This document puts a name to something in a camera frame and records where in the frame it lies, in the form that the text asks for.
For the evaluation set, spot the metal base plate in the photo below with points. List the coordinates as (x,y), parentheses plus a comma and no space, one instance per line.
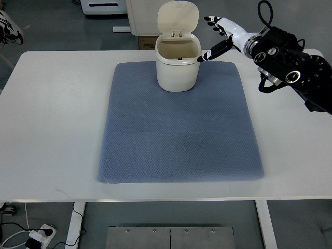
(170,237)

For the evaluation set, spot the white table leg right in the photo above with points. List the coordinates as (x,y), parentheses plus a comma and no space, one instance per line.
(266,224)

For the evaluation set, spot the white trash bin with lid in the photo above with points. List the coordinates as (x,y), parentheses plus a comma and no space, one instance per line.
(177,49)

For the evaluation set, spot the white table leg left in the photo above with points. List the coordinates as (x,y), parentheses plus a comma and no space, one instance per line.
(75,230)

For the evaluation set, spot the white table leg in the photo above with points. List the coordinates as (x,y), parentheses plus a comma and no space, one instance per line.
(75,230)
(266,224)

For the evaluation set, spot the white device with black slot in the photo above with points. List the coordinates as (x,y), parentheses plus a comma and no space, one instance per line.
(103,7)

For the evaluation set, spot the blue textured mat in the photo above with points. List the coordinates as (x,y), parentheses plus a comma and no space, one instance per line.
(204,134)

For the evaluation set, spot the white power strip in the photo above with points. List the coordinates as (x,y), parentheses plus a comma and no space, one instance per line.
(43,235)

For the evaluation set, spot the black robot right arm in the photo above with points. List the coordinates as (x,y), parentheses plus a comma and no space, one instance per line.
(282,62)

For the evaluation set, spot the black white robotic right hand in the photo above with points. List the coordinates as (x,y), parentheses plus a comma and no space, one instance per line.
(237,37)

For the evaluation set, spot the white cabinet on floor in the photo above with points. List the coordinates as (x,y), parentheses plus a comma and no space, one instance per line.
(151,18)

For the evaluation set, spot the black caster wheel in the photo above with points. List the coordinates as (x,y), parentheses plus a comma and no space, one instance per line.
(7,209)

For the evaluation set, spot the cardboard box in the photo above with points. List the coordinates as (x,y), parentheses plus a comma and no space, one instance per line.
(147,42)

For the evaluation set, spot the black white sneaker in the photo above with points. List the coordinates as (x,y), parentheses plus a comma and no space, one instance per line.
(10,32)

